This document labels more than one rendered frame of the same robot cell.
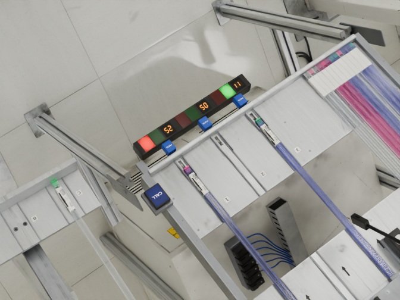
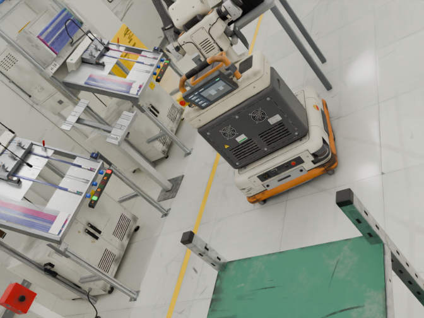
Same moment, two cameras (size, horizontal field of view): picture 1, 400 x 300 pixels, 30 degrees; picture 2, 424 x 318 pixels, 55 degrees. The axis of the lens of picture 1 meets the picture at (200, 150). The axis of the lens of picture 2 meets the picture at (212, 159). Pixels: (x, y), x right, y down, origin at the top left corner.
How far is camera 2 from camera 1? 2.75 m
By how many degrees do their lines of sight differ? 62
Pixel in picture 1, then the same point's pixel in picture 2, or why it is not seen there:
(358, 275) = (24, 170)
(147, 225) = (106, 197)
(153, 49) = (149, 259)
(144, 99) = (142, 250)
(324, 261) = (36, 168)
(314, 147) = (55, 195)
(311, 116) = (62, 204)
